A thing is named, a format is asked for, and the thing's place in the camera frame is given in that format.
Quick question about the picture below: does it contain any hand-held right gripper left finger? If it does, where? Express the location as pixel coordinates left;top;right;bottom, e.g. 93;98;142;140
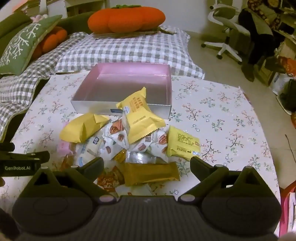
17;157;117;204

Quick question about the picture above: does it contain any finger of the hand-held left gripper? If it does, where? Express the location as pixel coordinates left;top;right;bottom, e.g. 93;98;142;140
7;151;50;164
0;142;15;153

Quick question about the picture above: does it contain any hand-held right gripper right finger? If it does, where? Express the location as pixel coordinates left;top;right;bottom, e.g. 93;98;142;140
177;156;279;204

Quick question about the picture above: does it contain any red orange snack packet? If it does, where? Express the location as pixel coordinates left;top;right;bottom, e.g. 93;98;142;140
97;166;126;193
60;155;77;171

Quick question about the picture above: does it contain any small orange-yellow snack packet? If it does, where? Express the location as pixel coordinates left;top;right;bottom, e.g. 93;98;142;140
113;149;127;164

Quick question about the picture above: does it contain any plain yellow snack packet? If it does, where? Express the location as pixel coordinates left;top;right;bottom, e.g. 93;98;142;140
60;113;110;143

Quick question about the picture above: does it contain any large yellow snack packet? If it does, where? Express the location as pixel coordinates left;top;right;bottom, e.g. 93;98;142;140
116;87;166;143

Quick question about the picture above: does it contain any pink cardboard box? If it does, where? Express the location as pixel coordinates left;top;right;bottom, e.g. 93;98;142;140
70;63;173;120

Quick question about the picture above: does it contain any white blue snack packet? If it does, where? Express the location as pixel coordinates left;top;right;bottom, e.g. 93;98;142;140
75;136;104;167

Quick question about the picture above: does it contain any pink snack packet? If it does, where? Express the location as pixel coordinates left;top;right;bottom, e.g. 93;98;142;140
57;141;77;156

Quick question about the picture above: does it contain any golden brown snack packet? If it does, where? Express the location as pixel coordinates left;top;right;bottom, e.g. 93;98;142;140
124;162;180;186

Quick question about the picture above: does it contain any floral tablecloth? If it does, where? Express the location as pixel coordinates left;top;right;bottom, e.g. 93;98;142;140
0;74;281;209

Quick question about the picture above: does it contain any grey checked blanket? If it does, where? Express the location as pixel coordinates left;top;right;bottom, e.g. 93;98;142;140
0;32;93;138

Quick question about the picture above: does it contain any red plastic stool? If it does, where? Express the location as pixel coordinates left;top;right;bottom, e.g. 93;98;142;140
279;183;296;240

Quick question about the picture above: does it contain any green branch-print cushion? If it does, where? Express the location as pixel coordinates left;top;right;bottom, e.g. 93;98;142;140
0;14;63;76

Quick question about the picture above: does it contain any black bag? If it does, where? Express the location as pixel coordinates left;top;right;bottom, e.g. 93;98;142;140
276;79;296;115

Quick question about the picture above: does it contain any small orange pumpkin cushion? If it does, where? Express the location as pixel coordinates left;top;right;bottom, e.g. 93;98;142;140
31;26;68;61

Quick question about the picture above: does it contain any white bag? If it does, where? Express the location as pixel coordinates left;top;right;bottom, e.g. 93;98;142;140
269;71;292;96

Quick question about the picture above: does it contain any grey checked pillow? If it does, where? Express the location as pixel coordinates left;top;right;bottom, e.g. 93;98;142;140
55;28;205;80

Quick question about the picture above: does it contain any green sofa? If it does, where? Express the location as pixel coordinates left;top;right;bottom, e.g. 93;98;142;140
0;9;97;144

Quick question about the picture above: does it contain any pink plush toy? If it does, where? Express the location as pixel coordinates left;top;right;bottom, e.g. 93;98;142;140
31;14;48;23

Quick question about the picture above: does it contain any white office chair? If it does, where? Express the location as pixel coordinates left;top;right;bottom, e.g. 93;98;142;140
201;0;252;65

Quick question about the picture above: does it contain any large orange pumpkin cushion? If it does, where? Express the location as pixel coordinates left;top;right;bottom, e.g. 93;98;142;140
87;4;166;34

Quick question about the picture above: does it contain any white shelf unit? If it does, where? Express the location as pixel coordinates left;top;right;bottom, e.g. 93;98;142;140
46;0;111;18

